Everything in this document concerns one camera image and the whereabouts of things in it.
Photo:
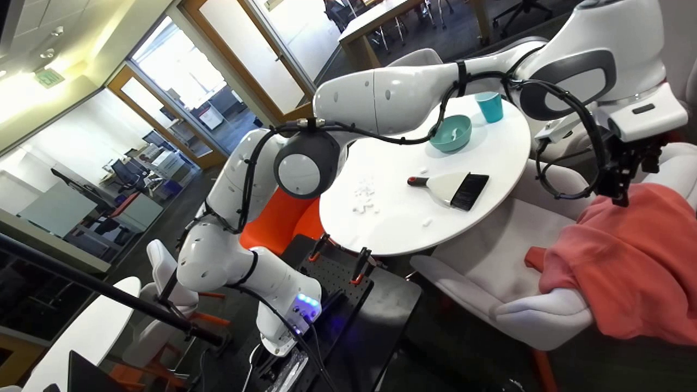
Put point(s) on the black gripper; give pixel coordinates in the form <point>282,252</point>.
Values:
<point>622,164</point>

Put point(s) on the orange sweater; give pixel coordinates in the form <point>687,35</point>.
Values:
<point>636,266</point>

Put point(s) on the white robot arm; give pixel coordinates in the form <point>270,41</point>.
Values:
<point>604,56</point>

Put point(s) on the gray armchair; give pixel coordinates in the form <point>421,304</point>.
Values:
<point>484,268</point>

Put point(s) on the teal cup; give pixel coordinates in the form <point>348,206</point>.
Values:
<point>492,105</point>

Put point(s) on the white hand brush black bristles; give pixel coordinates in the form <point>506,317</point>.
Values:
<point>457,189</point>

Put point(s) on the teal bowl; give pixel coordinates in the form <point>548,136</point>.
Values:
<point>453,133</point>

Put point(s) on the round white table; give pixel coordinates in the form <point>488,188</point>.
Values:
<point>407,199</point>

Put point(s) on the orange chair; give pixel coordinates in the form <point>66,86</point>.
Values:
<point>282,220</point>

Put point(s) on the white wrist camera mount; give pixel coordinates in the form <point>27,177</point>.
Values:
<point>650,114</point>

